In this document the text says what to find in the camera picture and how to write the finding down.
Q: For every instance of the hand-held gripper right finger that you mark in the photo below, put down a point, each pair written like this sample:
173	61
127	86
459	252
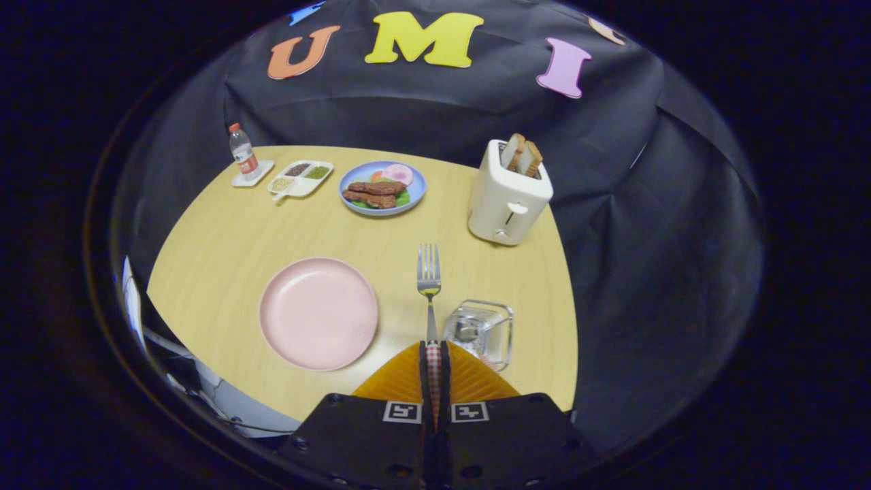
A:
446	381

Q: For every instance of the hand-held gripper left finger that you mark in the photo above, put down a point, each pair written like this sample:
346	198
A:
424	381

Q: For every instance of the clear tray with metal rack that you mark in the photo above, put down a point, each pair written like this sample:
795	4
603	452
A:
501	320

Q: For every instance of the pink plate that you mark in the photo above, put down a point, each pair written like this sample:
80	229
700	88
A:
320	313

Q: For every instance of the green lettuce leaf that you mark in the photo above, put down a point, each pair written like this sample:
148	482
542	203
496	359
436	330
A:
403	199

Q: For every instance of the brown meat strip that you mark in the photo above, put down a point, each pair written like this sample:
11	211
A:
378	187
371	199

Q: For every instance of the white toaster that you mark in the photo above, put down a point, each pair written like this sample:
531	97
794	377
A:
503	197

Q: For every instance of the pink ham slice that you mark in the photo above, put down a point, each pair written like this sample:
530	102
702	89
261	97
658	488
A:
399	174

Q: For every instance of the blue plate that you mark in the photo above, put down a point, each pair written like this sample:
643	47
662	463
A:
354	172

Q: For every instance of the white three-compartment condiment tray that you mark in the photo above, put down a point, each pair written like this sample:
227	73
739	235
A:
299	188

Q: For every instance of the toast slice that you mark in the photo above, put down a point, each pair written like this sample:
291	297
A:
512	151
531	160

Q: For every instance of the white square coaster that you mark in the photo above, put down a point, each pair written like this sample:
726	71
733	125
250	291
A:
265	170

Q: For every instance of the clear water bottle red label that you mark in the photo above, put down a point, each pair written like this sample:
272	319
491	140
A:
243	153

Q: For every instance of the white panel with blue edge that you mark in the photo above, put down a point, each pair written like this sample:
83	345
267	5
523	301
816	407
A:
133	299

